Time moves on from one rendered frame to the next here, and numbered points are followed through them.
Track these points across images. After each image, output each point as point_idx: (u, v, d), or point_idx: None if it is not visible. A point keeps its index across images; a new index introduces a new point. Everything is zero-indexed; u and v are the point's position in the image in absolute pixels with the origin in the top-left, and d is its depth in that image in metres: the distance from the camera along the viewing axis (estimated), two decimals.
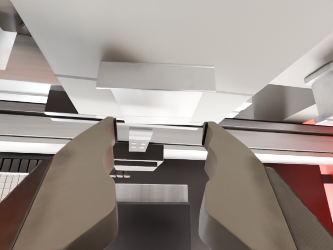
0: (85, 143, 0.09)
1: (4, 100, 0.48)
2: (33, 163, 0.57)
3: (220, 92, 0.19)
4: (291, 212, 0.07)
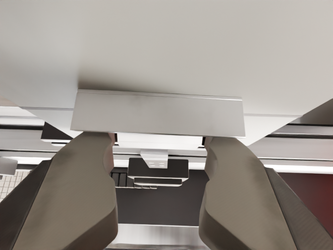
0: (85, 143, 0.09)
1: None
2: None
3: (247, 115, 0.13)
4: (291, 212, 0.07)
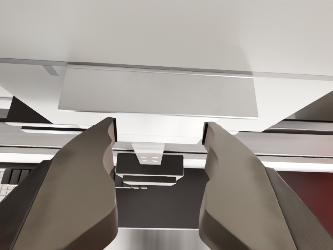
0: (85, 143, 0.09)
1: None
2: None
3: (283, 76, 0.09)
4: (291, 212, 0.07)
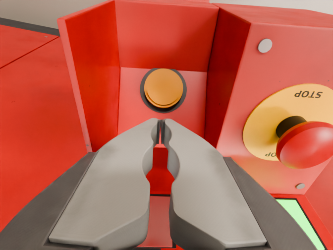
0: (128, 142, 0.10)
1: None
2: None
3: None
4: (252, 196, 0.07)
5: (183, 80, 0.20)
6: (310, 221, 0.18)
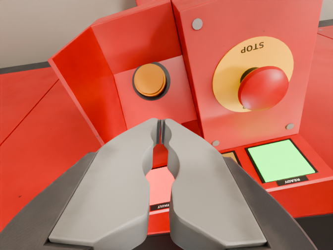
0: (128, 142, 0.10)
1: None
2: None
3: None
4: (252, 196, 0.07)
5: (164, 68, 0.24)
6: (303, 154, 0.20)
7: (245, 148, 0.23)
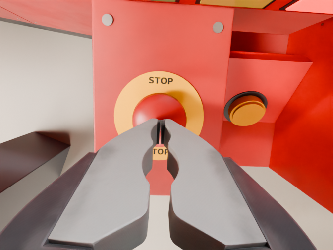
0: (128, 142, 0.10)
1: None
2: None
3: None
4: (251, 197, 0.07)
5: (225, 114, 0.23)
6: None
7: (177, 2, 0.14)
